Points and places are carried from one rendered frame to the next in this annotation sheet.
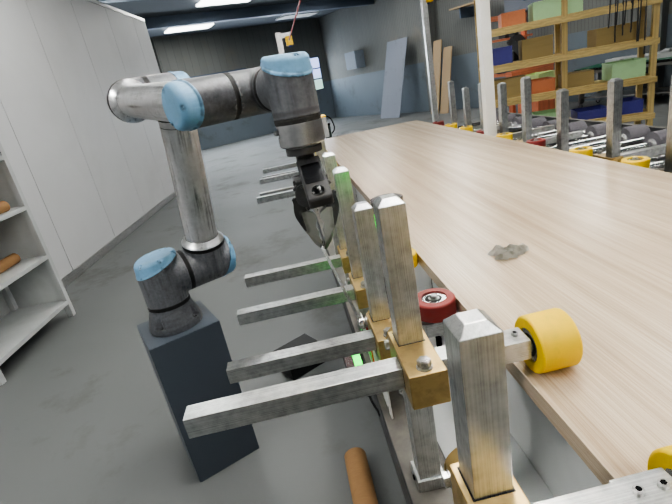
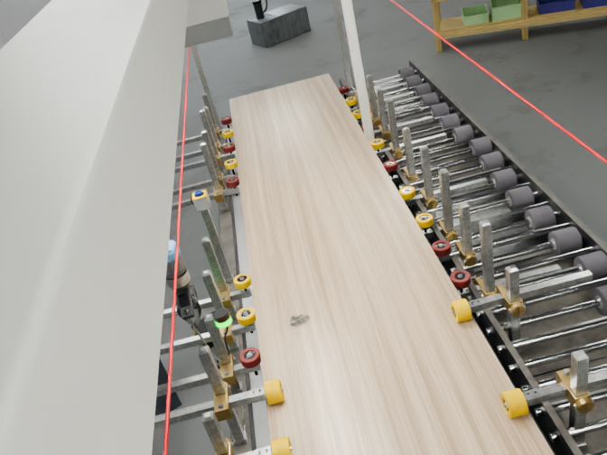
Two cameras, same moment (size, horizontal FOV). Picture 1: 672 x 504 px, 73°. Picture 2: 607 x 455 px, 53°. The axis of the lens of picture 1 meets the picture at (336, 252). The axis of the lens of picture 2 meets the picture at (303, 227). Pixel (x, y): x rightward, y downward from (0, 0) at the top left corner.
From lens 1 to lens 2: 1.64 m
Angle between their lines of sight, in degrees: 12
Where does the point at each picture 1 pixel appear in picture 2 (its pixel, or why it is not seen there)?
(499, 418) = (218, 437)
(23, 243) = not seen: outside the picture
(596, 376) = (290, 405)
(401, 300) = (213, 381)
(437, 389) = (226, 414)
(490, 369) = (212, 427)
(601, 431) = (277, 429)
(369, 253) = (214, 337)
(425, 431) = (233, 423)
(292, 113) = (171, 275)
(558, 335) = (273, 393)
